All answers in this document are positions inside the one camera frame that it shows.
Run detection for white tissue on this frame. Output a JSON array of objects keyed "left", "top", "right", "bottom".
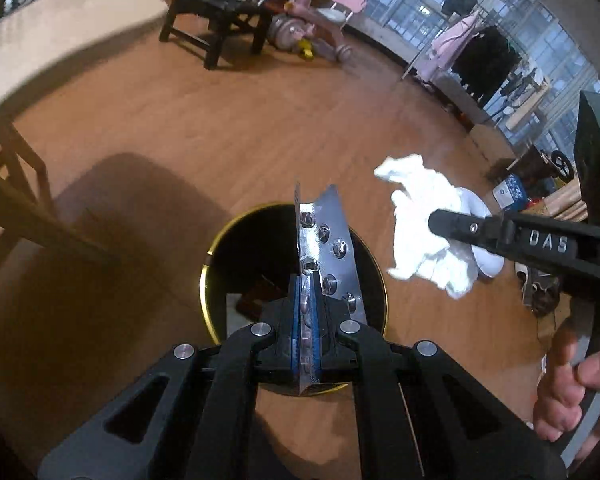
[{"left": 373, "top": 154, "right": 483, "bottom": 301}]

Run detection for black hanging coat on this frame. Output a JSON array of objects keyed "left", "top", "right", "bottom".
[{"left": 452, "top": 25, "right": 525, "bottom": 111}]

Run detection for brown shoes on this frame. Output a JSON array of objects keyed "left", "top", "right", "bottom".
[{"left": 517, "top": 264, "right": 563, "bottom": 317}]

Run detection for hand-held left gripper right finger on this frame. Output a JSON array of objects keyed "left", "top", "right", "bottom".
[{"left": 310, "top": 280, "right": 568, "bottom": 480}]

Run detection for pink toy tricycle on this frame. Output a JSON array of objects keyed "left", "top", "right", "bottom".
[{"left": 267, "top": 0, "right": 355, "bottom": 63}]

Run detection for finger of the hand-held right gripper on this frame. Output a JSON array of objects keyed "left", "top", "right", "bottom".
[
  {"left": 427, "top": 208, "right": 511, "bottom": 250},
  {"left": 467, "top": 242, "right": 511, "bottom": 264}
]

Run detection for dark wooden chair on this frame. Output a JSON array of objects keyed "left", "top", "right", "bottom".
[{"left": 159, "top": 0, "right": 306, "bottom": 70}]

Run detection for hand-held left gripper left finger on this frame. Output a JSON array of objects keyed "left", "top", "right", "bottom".
[{"left": 37, "top": 274, "right": 306, "bottom": 480}]

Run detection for person's right hand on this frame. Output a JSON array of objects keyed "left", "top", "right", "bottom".
[{"left": 532, "top": 317, "right": 600, "bottom": 443}]

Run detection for black trash can gold rim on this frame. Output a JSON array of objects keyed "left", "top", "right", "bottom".
[{"left": 197, "top": 202, "right": 388, "bottom": 398}]

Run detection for pink hanging jacket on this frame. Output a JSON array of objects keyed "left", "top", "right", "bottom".
[{"left": 419, "top": 14, "right": 481, "bottom": 83}]

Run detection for silver pill blister pack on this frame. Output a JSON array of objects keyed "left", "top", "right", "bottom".
[{"left": 292, "top": 183, "right": 368, "bottom": 396}]

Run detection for cardboard box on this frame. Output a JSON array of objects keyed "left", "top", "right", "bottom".
[{"left": 467, "top": 122, "right": 516, "bottom": 162}]

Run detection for blue patterned box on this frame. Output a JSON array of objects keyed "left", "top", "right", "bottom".
[{"left": 492, "top": 172, "right": 532, "bottom": 208}]

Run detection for black hanging garment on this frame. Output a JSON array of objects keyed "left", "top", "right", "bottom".
[{"left": 440, "top": 0, "right": 477, "bottom": 17}]

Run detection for white slipper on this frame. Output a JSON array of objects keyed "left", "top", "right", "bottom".
[{"left": 455, "top": 187, "right": 506, "bottom": 278}]

